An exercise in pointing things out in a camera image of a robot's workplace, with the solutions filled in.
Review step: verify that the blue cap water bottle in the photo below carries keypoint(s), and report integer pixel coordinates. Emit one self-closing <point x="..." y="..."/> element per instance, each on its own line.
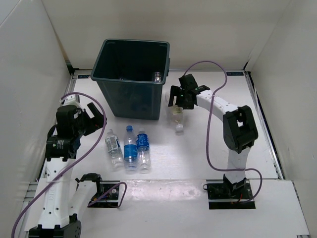
<point x="130" y="149"/>

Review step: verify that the white cap Pocari bottle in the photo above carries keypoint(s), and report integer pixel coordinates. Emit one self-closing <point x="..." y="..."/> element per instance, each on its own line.
<point x="143" y="151"/>

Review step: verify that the clear bottle inside bin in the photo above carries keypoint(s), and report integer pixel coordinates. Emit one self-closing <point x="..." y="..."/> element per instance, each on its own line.
<point x="156" y="77"/>

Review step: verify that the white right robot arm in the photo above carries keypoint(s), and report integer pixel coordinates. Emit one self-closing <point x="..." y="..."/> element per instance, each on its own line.
<point x="239" y="127"/>

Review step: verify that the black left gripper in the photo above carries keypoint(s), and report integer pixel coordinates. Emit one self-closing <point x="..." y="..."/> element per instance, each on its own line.
<point x="95" y="122"/>

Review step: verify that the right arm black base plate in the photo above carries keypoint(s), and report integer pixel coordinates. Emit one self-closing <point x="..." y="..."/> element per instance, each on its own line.
<point x="220" y="198"/>

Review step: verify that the blue label right frame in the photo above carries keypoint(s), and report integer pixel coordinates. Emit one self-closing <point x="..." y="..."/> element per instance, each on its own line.
<point x="235" y="73"/>

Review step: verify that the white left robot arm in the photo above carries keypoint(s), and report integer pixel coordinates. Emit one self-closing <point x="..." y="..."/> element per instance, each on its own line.
<point x="60" y="216"/>

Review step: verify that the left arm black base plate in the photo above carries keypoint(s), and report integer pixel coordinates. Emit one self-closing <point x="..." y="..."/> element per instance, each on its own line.
<point x="108" y="197"/>

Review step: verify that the clear bottle white label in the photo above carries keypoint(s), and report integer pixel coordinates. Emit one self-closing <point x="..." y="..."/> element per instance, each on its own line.
<point x="114" y="149"/>

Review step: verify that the clear bottle yellowish label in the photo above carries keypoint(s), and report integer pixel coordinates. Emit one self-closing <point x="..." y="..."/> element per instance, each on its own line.
<point x="174" y="114"/>

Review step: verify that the blue label on frame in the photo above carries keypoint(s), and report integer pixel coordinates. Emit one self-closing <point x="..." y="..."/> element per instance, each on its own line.
<point x="83" y="76"/>

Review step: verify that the dark green plastic bin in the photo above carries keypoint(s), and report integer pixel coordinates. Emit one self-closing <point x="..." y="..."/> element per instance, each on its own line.
<point x="123" y="71"/>

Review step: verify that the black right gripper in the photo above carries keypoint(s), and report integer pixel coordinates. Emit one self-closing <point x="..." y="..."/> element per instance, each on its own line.
<point x="176" y="91"/>

